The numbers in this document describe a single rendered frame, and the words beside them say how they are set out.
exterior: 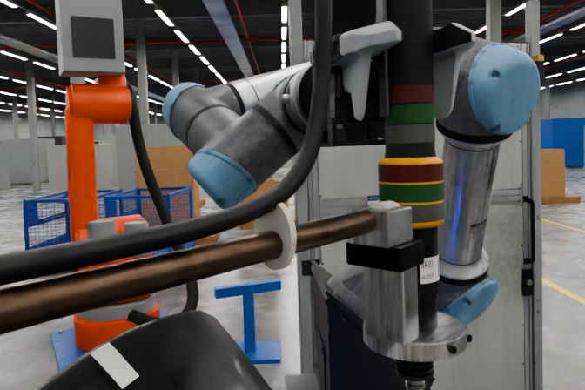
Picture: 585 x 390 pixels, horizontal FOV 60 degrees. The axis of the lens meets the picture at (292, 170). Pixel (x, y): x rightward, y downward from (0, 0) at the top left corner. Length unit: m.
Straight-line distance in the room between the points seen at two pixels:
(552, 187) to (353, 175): 10.90
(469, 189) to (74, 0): 3.70
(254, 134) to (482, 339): 2.25
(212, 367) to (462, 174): 0.55
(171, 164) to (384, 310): 8.00
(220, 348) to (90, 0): 3.93
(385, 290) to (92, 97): 3.97
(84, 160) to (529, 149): 3.15
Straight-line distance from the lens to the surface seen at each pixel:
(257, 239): 0.24
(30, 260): 0.18
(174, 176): 8.29
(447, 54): 0.37
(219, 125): 0.59
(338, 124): 0.40
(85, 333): 4.32
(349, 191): 2.25
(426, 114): 0.35
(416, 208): 0.34
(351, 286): 1.08
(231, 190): 0.56
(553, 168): 12.95
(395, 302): 0.34
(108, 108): 4.24
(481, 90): 0.74
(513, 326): 2.77
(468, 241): 0.93
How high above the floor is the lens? 1.56
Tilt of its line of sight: 3 degrees down
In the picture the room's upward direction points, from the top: 2 degrees counter-clockwise
